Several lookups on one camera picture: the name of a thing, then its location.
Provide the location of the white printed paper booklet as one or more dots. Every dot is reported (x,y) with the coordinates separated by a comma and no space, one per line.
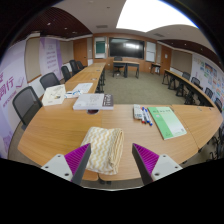
(81,88)

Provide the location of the yellow white zigzag towel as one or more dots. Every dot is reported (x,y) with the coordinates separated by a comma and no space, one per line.
(103,150)

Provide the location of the green-tinted wall whiteboard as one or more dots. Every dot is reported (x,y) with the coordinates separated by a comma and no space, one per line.
(100,47)

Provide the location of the cream white box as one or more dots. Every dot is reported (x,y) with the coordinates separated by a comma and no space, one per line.
(54,95)

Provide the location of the colourful wall posters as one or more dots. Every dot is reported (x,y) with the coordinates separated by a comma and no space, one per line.
(210,76)

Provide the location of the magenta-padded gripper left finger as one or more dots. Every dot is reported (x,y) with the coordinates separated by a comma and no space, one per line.
(71,161)

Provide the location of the row of black office chairs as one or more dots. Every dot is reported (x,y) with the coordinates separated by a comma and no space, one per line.
(74,66)
(208,93)

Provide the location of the brown wooden door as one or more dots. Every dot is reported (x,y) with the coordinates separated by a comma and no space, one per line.
(166,58)
(80,51)

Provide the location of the thick white grey book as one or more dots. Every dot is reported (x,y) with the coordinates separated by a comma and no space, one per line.
(90,101)

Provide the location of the small wooden side table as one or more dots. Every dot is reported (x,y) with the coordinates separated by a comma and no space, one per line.
(155,65)

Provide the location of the black mesh office chair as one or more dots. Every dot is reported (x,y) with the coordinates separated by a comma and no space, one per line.
(49,80)
(26,103)

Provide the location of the blue whiteboard marker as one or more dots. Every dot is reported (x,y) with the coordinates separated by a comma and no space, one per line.
(149,119)
(146,115)

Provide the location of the long wooden conference table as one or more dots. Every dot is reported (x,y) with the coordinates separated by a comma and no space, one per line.
(183,83)

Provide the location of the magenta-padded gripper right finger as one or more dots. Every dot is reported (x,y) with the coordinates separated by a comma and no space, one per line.
(151,163)

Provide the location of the round dark table grommet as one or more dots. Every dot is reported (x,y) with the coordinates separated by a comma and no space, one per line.
(93,112)

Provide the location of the white wall whiteboard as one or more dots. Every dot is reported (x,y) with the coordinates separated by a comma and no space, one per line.
(150,51)

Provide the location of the bright ceiling light panel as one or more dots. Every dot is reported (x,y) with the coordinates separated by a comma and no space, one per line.
(150,15)

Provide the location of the large black wall screen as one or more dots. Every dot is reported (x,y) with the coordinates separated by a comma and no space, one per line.
(126,47)

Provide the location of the wooden desk with black legs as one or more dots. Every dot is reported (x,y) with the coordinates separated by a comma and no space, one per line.
(126,63)

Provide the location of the red whiteboard marker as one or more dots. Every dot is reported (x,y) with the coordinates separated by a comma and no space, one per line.
(143,118)

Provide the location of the green booklet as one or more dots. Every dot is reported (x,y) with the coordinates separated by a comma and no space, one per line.
(166,122)

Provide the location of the purple white wall banner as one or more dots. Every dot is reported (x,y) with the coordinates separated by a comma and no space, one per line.
(10,93)
(50,56)

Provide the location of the black swivel desk chair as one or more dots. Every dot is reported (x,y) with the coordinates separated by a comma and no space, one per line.
(118,66)

